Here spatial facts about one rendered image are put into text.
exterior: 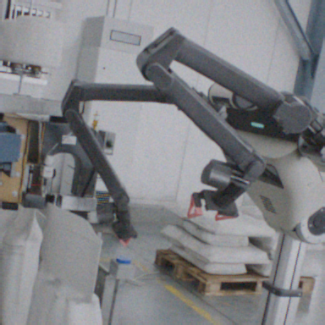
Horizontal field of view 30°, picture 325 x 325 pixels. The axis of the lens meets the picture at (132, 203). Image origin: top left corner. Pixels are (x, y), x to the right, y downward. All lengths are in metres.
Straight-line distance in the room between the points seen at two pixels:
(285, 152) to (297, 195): 0.14
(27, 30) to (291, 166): 0.94
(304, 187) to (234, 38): 5.76
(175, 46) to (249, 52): 6.22
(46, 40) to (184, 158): 5.35
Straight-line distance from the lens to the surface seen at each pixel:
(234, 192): 1.61
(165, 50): 1.40
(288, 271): 2.05
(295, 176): 1.77
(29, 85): 5.06
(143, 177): 7.04
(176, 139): 7.16
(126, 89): 2.03
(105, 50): 6.02
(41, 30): 2.02
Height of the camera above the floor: 1.50
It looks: 11 degrees down
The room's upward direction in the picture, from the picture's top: 10 degrees clockwise
